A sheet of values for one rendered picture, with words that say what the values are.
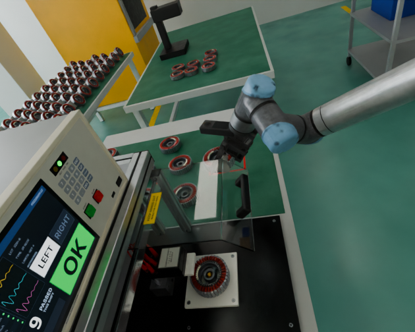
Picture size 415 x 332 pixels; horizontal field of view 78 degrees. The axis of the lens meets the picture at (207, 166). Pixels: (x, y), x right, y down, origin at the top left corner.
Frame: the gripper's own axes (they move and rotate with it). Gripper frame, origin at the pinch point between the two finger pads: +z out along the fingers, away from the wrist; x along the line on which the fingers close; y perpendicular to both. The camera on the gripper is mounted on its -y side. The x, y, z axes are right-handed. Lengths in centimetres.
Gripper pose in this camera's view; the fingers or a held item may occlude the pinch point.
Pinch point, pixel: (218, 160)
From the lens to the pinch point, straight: 90.7
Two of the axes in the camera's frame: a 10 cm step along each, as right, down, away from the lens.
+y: 8.7, 4.8, -0.9
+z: -2.2, 5.5, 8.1
